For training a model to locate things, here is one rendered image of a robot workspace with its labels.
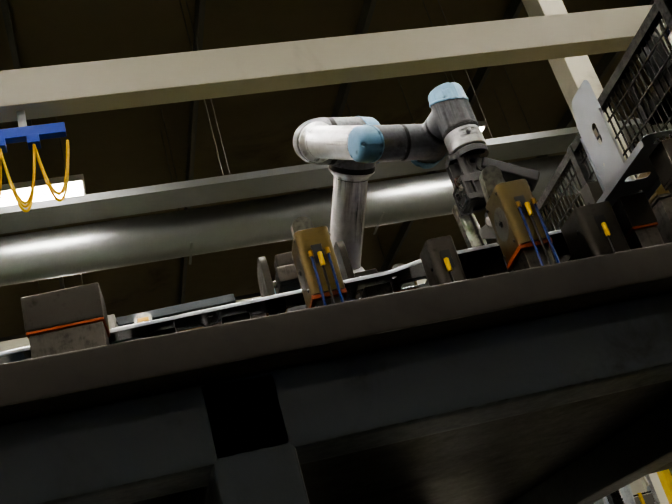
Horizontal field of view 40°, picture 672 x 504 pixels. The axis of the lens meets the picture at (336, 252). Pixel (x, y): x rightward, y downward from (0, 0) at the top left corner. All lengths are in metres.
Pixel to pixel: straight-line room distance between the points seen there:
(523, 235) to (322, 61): 3.67
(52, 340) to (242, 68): 3.68
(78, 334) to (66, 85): 3.53
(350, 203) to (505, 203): 0.80
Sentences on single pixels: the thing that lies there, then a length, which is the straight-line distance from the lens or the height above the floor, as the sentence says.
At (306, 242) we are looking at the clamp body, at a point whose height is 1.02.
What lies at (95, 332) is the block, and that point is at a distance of 1.49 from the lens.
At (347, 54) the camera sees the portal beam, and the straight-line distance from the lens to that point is 5.21.
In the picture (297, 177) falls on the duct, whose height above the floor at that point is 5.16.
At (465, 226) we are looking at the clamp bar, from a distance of 2.00.
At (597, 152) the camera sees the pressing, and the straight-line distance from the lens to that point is 2.02.
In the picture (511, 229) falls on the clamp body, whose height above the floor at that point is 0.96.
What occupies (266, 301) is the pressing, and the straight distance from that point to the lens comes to 1.65.
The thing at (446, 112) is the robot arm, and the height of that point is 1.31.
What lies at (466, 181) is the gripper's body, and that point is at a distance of 1.78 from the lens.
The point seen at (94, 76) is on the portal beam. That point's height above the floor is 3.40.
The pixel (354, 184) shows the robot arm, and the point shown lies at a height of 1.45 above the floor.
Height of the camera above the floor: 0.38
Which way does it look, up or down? 24 degrees up
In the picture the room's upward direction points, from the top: 16 degrees counter-clockwise
